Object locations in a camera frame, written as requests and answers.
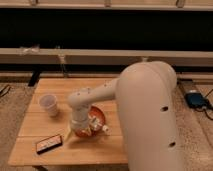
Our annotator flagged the wooden shelf rail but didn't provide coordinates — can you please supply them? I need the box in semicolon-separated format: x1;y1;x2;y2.
0;47;213;67

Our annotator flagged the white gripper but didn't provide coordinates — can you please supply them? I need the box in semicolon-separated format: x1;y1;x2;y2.
65;118;92;140

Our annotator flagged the white plastic cup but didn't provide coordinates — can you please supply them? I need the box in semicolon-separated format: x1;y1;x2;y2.
38;94;59;117

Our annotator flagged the orange ceramic bowl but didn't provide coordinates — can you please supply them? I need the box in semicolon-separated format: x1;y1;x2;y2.
75;106;109;137

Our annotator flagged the blue device on floor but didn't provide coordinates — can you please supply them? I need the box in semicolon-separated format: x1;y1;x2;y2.
184;92;210;108

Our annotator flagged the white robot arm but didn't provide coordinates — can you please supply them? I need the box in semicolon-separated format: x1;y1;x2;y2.
68;61;184;171

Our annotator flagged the white bottle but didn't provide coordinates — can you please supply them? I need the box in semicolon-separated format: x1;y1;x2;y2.
89;116;109;134

